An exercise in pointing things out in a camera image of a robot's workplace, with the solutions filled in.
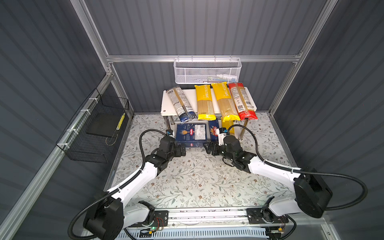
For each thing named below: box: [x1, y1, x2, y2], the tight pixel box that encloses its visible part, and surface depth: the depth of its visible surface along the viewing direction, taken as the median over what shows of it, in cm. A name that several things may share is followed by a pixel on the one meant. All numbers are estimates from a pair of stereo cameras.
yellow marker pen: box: [116, 112, 126, 131], surface depth 80 cm
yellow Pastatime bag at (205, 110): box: [194, 84, 216, 121], surface depth 76 cm
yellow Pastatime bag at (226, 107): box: [211, 82, 241, 122], surface depth 77 cm
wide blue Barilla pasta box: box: [176, 123, 207, 148], surface depth 93 cm
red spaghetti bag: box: [228, 82, 258, 121], surface depth 76 cm
